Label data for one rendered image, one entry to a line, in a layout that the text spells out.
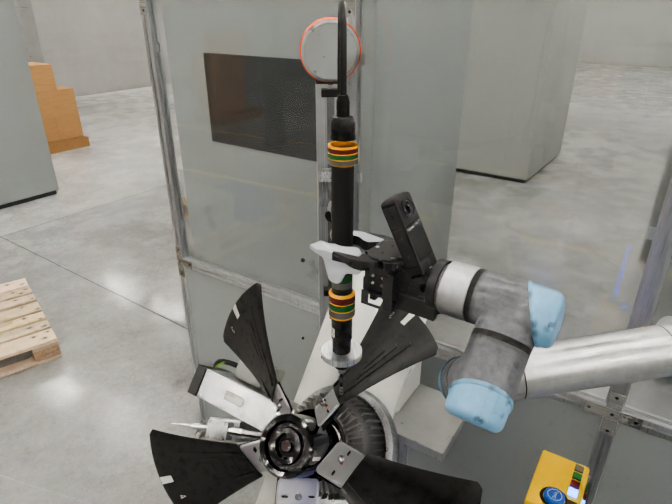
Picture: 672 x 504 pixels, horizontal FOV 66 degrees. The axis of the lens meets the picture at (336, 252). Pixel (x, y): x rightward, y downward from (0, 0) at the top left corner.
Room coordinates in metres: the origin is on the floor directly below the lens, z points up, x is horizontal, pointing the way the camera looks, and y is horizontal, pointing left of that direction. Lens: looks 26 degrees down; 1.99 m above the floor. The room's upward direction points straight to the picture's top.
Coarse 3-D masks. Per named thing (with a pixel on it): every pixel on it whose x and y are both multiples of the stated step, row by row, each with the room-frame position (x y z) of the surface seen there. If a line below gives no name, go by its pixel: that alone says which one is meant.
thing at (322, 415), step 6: (330, 396) 0.83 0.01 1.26; (330, 402) 0.81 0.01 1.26; (336, 402) 0.79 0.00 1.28; (318, 408) 0.82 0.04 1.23; (324, 408) 0.80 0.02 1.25; (330, 408) 0.78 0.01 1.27; (336, 408) 0.77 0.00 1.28; (318, 414) 0.80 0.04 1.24; (324, 414) 0.78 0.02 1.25; (330, 414) 0.77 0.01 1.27; (318, 420) 0.78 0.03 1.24; (324, 420) 0.76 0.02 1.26
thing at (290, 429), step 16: (288, 416) 0.76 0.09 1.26; (304, 416) 0.78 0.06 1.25; (272, 432) 0.76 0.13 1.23; (288, 432) 0.75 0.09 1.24; (304, 432) 0.73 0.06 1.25; (320, 432) 0.76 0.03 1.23; (336, 432) 0.80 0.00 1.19; (272, 448) 0.74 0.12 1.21; (304, 448) 0.72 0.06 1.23; (320, 448) 0.73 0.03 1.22; (272, 464) 0.72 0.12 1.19; (288, 464) 0.71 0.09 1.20; (304, 464) 0.69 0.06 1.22; (320, 480) 0.75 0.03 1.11
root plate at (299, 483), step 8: (280, 480) 0.72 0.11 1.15; (288, 480) 0.72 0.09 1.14; (296, 480) 0.72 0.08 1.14; (304, 480) 0.73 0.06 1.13; (312, 480) 0.73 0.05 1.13; (280, 488) 0.71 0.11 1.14; (288, 488) 0.71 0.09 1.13; (296, 488) 0.71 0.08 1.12; (304, 488) 0.72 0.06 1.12; (312, 488) 0.72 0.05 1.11; (280, 496) 0.70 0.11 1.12; (288, 496) 0.70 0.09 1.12; (304, 496) 0.71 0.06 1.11
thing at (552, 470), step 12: (540, 456) 0.85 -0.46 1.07; (552, 456) 0.84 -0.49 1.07; (540, 468) 0.81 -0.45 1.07; (552, 468) 0.81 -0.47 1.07; (564, 468) 0.81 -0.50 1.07; (588, 468) 0.81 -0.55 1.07; (540, 480) 0.78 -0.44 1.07; (552, 480) 0.78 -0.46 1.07; (564, 480) 0.78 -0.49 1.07; (576, 480) 0.78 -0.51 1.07; (528, 492) 0.75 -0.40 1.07; (540, 492) 0.75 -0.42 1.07; (564, 492) 0.75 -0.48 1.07
